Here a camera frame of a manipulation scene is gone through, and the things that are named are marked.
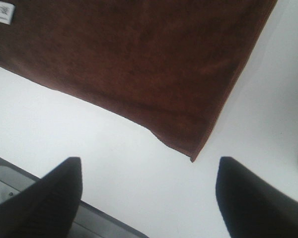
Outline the brown towel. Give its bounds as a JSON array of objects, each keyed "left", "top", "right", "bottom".
[{"left": 0, "top": 0, "right": 276, "bottom": 161}]

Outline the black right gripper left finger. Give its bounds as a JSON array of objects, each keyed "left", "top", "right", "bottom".
[{"left": 0, "top": 157, "right": 82, "bottom": 238}]

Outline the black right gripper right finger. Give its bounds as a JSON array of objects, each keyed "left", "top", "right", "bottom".
[{"left": 216, "top": 157, "right": 298, "bottom": 238}]

